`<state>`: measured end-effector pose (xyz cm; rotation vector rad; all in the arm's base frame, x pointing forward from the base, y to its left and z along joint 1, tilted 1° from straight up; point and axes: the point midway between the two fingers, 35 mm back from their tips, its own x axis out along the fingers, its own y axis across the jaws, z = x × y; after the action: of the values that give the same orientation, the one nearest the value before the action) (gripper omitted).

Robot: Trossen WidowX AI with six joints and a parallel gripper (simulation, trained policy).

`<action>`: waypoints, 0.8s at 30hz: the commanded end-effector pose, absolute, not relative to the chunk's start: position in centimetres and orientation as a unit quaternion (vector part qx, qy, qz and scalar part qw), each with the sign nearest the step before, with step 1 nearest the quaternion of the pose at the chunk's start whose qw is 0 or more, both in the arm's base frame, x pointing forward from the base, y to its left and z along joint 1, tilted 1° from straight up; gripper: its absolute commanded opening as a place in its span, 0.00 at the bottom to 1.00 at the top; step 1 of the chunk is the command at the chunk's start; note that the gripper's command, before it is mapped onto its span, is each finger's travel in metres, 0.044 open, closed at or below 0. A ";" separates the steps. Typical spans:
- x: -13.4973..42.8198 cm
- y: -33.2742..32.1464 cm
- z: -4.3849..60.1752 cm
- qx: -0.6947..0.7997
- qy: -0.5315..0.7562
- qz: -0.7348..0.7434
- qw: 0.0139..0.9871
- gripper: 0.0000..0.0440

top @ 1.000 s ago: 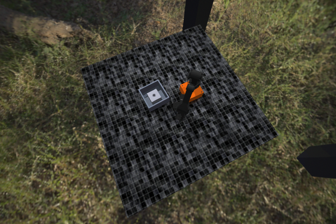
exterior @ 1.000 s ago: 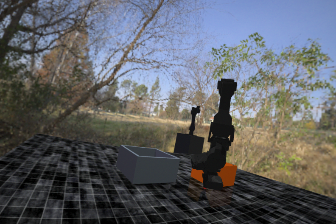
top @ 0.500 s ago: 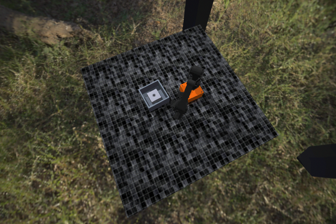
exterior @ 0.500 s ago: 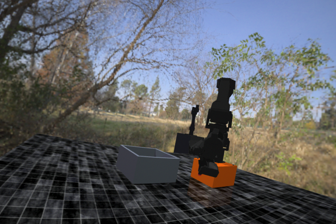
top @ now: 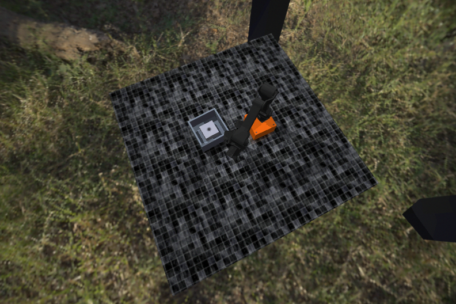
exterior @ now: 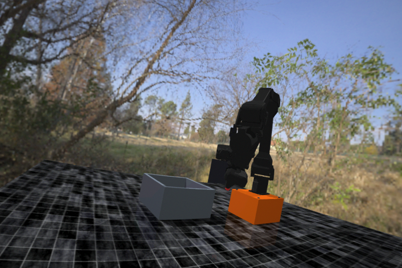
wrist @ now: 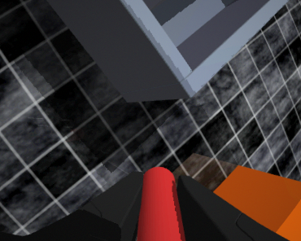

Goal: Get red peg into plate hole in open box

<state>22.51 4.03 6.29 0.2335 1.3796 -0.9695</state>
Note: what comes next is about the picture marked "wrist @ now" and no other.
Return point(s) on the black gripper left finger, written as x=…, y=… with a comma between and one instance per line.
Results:
x=111, y=216

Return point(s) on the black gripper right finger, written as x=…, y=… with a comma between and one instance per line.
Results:
x=207, y=217

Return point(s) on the red peg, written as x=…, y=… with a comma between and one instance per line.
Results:
x=160, y=216

